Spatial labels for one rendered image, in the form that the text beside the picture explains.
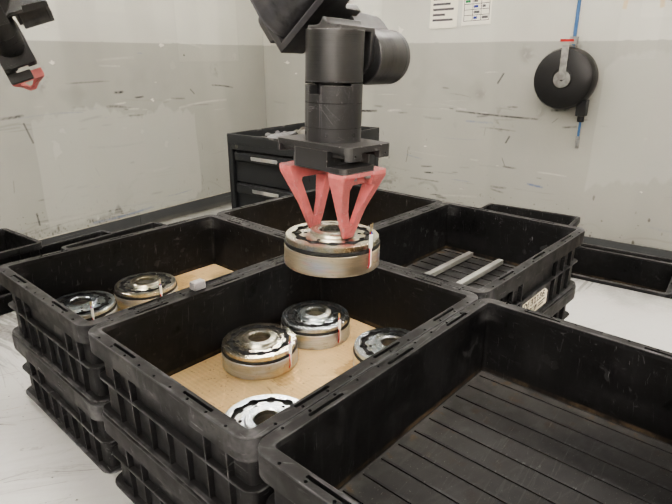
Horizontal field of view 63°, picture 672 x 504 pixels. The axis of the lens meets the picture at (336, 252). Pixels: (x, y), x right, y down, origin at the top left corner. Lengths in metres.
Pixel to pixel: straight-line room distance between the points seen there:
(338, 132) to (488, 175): 3.61
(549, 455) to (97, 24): 3.91
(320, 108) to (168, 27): 4.01
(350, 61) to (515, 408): 0.44
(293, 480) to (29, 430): 0.60
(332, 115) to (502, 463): 0.40
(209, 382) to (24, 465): 0.29
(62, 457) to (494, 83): 3.61
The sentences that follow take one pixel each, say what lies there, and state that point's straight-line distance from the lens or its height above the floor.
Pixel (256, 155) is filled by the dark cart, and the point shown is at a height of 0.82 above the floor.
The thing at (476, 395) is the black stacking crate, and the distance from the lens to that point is 0.73.
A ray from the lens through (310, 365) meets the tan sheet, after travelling 0.76.
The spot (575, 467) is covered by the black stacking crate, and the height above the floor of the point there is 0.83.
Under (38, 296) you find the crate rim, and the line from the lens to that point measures 0.82.
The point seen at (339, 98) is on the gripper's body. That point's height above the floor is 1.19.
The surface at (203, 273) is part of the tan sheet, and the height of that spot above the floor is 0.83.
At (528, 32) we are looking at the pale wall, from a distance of 3.98.
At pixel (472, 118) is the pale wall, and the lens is 4.12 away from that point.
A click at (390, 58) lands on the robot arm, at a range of 0.59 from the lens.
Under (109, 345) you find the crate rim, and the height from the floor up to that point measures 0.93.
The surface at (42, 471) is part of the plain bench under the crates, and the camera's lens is 0.89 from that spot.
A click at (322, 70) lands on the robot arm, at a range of 0.53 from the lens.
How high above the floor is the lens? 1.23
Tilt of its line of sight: 20 degrees down
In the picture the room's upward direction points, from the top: straight up
